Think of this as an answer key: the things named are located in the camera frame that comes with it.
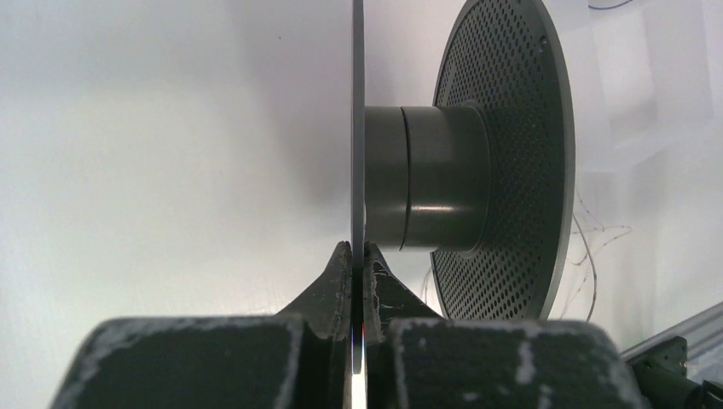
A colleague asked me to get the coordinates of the white beaded cable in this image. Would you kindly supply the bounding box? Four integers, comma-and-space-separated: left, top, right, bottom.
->
420, 192, 633, 323

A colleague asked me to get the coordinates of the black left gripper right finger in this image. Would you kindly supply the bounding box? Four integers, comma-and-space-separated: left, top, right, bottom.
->
363, 244, 647, 408

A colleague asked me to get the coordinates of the dark grey perforated spool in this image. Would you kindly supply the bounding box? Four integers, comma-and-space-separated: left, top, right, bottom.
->
350, 1, 575, 371

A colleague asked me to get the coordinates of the clear plastic two-compartment tray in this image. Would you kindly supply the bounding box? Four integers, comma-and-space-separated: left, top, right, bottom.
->
541, 0, 723, 176

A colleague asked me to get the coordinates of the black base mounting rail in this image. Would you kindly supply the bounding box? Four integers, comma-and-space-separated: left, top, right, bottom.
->
627, 336, 722, 408

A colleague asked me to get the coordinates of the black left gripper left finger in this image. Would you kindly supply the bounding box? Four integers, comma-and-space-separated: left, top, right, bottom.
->
52, 242, 352, 408

